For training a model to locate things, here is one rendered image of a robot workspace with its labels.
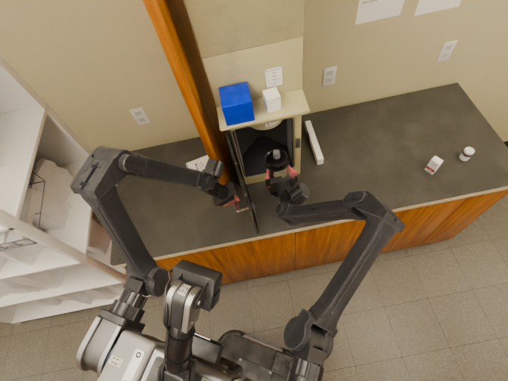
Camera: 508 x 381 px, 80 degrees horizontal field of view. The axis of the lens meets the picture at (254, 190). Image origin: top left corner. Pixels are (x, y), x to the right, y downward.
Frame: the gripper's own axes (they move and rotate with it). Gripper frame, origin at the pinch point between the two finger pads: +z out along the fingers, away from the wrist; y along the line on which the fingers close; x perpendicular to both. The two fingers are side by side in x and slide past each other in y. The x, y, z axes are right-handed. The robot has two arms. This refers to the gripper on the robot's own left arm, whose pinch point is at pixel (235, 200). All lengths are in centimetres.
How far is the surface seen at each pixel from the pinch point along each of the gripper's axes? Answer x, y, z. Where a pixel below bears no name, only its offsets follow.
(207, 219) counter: -9.2, 26.5, 16.0
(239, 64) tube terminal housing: -21, -33, -36
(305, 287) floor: 18, 26, 120
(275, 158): -8.2, -22.5, 0.6
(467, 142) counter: -7, -100, 75
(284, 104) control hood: -13.4, -37.8, -16.9
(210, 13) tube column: -21, -36, -54
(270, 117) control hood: -9.5, -31.9, -19.7
